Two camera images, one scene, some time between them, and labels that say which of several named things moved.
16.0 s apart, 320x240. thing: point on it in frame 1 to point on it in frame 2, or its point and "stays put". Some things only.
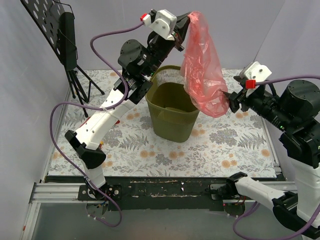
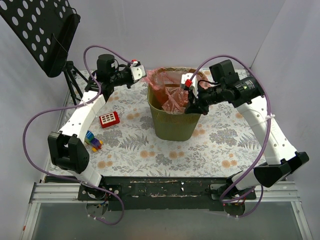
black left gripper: x=178 y=31 to x=128 y=76
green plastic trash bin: x=174 y=113 stays put
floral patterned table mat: x=240 y=144 stays put
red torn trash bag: x=203 y=76 to x=165 y=84
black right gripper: x=236 y=99 to x=198 y=99
